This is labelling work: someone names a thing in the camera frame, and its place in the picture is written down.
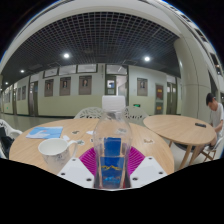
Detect person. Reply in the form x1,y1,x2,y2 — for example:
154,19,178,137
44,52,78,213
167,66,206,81
204,92,224,148

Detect round wooden side table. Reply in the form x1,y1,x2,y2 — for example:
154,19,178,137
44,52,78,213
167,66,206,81
143,114,218,171

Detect white cup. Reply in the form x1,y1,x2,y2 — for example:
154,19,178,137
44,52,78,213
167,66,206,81
37,137,78,175

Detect round ceiling lights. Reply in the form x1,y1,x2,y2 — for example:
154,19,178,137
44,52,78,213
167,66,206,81
18,51,152,74

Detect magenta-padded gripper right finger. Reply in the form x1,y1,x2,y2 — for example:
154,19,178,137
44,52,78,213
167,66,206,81
127,146,168,190

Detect framed wall pictures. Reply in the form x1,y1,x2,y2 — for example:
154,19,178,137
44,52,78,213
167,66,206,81
16,74,165,101

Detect white lattice-back plastic chair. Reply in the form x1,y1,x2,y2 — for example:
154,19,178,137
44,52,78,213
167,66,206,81
73,106,104,120
123,105,149,126

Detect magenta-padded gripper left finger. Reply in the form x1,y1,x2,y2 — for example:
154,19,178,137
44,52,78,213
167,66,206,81
56,146,98,190

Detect black bag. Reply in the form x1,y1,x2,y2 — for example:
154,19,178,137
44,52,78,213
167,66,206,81
0,126,14,158

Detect light blue booklet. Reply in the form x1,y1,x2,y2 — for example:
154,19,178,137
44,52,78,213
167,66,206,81
25,125,64,140

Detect clear water bottle blue label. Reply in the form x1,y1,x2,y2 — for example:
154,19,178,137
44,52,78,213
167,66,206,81
92,95,133,190

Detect wooden folding chair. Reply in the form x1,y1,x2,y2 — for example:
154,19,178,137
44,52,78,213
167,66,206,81
199,136,224,163

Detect dark framed door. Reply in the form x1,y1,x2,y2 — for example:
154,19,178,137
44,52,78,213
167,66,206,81
104,73,129,107

